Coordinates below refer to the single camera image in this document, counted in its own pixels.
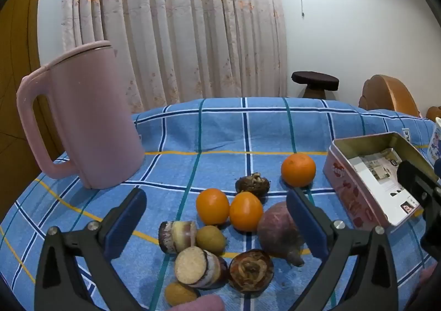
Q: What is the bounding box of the person's right hand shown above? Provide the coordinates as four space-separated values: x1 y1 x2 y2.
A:
407 263 440 311

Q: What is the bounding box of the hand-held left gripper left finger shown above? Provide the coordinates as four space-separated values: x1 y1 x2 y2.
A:
34 188 147 311

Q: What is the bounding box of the printed paper leaflet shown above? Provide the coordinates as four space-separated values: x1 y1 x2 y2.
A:
348 148 423 224

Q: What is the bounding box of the small yellow fruit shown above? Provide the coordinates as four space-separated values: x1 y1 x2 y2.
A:
164 281 200 307

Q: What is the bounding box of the dark round stool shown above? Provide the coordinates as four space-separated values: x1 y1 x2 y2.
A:
291 71 340 100

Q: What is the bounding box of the floral beige curtain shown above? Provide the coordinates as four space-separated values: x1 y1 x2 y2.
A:
62 0 288 115

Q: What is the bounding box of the reddish purple sweet potato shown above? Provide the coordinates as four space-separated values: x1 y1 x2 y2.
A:
257 201 307 267

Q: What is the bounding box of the person's left hand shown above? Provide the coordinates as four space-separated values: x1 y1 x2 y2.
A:
172 295 225 311

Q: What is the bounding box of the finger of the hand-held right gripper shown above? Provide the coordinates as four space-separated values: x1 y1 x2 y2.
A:
397 160 441 210

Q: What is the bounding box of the blue plaid blanket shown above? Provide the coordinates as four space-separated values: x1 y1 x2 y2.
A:
0 96 438 311

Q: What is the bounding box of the wooden chair back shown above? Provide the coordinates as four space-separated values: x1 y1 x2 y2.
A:
358 74 421 119

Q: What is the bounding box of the orange mandarin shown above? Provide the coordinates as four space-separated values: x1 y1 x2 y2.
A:
281 153 317 187
196 188 230 225
229 191 264 232

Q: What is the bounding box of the pink metal tin box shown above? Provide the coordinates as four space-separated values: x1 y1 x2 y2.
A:
323 132 440 229

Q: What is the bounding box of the white printed mug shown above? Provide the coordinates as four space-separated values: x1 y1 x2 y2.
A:
427 117 441 163

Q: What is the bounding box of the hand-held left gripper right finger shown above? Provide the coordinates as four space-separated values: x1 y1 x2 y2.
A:
286 188 409 311

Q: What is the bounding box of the wooden door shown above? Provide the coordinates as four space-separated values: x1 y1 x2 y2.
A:
0 0 66 215

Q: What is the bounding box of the pink lidded pitcher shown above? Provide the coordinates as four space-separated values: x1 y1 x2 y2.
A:
17 40 146 190

